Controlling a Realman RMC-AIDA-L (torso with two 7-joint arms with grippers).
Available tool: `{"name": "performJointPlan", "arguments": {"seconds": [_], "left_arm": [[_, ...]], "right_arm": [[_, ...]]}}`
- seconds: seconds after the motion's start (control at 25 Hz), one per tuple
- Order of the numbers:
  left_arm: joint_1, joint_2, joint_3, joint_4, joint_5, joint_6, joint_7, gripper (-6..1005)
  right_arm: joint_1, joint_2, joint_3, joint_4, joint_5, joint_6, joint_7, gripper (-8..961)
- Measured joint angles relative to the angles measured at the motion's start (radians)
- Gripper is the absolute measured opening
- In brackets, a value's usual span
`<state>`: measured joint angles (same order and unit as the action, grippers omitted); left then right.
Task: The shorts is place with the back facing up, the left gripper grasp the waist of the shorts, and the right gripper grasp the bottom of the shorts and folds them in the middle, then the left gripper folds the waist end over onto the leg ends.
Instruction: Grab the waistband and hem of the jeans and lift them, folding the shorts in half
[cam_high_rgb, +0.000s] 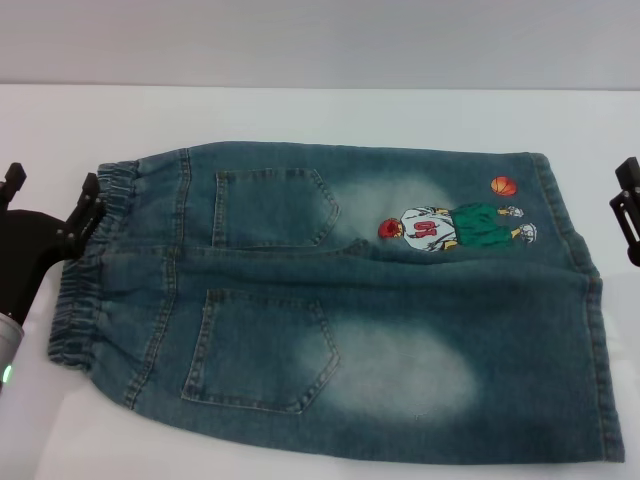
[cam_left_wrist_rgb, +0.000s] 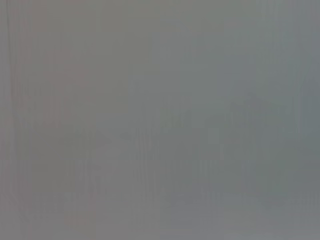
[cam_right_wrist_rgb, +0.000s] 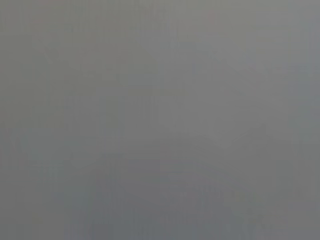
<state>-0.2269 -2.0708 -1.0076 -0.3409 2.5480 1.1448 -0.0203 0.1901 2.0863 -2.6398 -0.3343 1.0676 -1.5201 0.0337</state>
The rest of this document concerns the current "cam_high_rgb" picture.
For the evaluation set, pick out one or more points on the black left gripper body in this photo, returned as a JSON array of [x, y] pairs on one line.
[[25, 255]]

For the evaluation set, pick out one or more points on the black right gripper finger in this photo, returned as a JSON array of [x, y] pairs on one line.
[[631, 175], [632, 220]]

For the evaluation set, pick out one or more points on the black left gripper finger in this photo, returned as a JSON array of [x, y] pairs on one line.
[[82, 220], [12, 180]]

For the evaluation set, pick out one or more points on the blue denim shorts with embroidery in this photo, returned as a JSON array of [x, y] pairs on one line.
[[350, 300]]

